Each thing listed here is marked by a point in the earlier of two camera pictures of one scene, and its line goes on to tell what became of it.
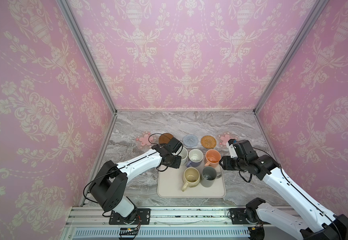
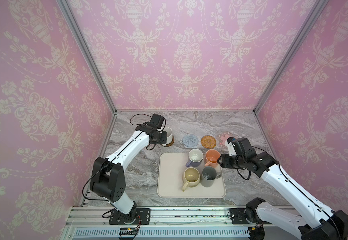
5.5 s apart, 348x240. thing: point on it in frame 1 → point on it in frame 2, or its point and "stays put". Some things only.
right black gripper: (225, 163) stays put
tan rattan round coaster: (208, 142) stays put
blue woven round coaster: (190, 140) stays put
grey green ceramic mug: (209, 175) stays put
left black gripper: (177, 164) → (163, 140)
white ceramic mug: (183, 153) → (169, 135)
